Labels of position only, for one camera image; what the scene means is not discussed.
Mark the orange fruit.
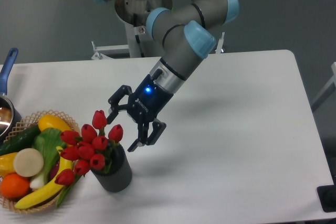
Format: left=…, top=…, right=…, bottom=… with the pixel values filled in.
left=1, top=173, right=30, bottom=199

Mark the grey ribbed vase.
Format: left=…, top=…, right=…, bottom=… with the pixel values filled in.
left=91, top=145, right=132, bottom=193

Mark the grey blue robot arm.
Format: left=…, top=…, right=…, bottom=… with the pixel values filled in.
left=98, top=0, right=239, bottom=152

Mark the yellow banana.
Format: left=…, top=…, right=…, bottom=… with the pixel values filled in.
left=14, top=146, right=72, bottom=210

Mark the green cucumber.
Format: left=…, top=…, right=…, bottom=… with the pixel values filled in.
left=1, top=125, right=41, bottom=155

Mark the yellow bell pepper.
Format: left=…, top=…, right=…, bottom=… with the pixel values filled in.
left=0, top=152, right=17, bottom=177

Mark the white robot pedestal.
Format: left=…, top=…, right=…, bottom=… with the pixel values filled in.
left=90, top=0, right=226, bottom=61

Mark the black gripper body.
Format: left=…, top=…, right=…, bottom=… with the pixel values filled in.
left=127, top=69, right=173, bottom=124

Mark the yellow squash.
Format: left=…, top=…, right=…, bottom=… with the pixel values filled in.
left=38, top=114, right=72, bottom=148

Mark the red tulip bouquet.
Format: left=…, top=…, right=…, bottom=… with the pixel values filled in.
left=56, top=110, right=123, bottom=206

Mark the dark red fruit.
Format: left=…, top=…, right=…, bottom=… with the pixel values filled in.
left=49, top=161, right=60, bottom=181

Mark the black device at edge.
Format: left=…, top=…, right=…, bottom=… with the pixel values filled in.
left=317, top=185, right=335, bottom=212

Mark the beige round disc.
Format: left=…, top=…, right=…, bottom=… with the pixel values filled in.
left=13, top=148, right=44, bottom=177

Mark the blue handled saucepan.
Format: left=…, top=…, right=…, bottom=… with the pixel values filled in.
left=1, top=48, right=22, bottom=145

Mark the white frame at right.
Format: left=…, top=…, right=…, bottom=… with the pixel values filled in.
left=311, top=62, right=335, bottom=113

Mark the woven wicker basket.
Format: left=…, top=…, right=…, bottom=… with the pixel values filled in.
left=1, top=110, right=80, bottom=214

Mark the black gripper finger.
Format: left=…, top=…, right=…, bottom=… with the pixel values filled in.
left=128, top=119, right=166, bottom=152
left=107, top=85, right=132, bottom=124

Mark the green bok choy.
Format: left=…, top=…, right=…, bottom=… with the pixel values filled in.
left=30, top=128, right=67, bottom=191

